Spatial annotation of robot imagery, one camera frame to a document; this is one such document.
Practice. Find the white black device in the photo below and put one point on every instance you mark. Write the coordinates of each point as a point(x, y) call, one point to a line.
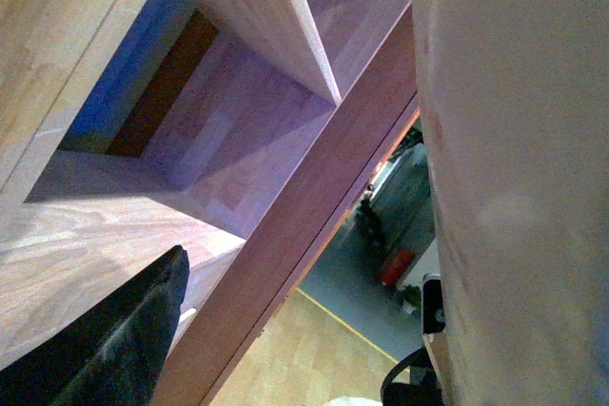
point(433, 316)

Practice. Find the black office chair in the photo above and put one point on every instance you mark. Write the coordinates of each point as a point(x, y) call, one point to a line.
point(412, 381)

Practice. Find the dark potted plant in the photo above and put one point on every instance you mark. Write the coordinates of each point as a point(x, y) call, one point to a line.
point(370, 226)

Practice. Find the wooden shelf cabinet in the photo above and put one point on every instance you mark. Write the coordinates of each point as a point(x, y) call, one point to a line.
point(247, 156)

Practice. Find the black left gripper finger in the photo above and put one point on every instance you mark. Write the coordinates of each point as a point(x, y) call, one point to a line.
point(115, 352)

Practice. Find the red box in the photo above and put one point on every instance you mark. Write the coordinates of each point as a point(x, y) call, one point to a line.
point(392, 270)

